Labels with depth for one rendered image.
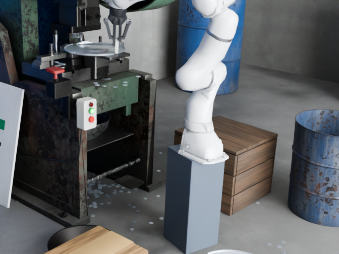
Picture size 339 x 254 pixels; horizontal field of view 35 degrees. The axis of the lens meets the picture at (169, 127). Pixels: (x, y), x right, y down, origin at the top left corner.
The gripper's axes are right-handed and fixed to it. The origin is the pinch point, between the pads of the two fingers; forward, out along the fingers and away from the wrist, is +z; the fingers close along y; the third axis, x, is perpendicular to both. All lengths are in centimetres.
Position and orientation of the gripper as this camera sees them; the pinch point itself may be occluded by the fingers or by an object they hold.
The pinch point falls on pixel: (116, 45)
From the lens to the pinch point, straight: 253.1
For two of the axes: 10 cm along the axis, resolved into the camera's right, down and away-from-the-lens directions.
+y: 9.9, 0.0, 1.5
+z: -0.9, 7.8, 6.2
